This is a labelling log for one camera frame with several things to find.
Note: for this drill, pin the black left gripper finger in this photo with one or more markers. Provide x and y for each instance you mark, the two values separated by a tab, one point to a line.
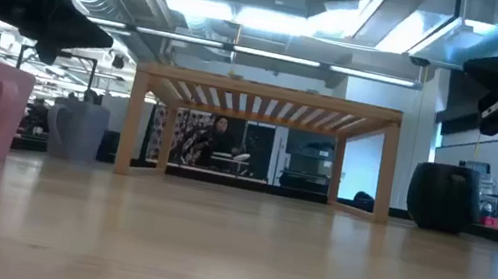
47	55
77	29

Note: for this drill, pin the light green mug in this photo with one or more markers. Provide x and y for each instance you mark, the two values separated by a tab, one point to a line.
83	132

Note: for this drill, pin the black mug orange inside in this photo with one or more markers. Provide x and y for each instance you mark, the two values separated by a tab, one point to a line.
441	202

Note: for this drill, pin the person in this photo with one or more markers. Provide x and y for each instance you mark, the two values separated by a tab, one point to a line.
218	142

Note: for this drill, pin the wooden slatted rack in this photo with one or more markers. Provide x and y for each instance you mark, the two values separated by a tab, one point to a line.
262	91

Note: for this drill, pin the long ceiling light bar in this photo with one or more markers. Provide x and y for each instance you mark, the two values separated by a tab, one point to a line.
273	55

